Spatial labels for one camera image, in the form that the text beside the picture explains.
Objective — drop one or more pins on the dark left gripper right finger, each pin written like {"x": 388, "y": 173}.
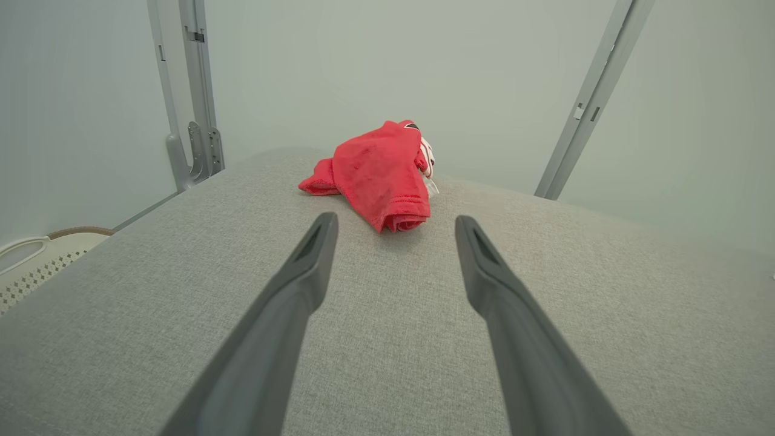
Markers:
{"x": 533, "y": 375}

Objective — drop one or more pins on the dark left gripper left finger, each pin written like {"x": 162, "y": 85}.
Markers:
{"x": 260, "y": 363}

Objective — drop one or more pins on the red Bulls basketball jersey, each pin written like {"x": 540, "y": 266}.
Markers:
{"x": 375, "y": 175}

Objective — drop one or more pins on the cream perforated laundry basket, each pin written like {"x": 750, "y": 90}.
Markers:
{"x": 36, "y": 266}

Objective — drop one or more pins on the grey partition post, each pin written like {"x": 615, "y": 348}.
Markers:
{"x": 596, "y": 91}
{"x": 197, "y": 91}

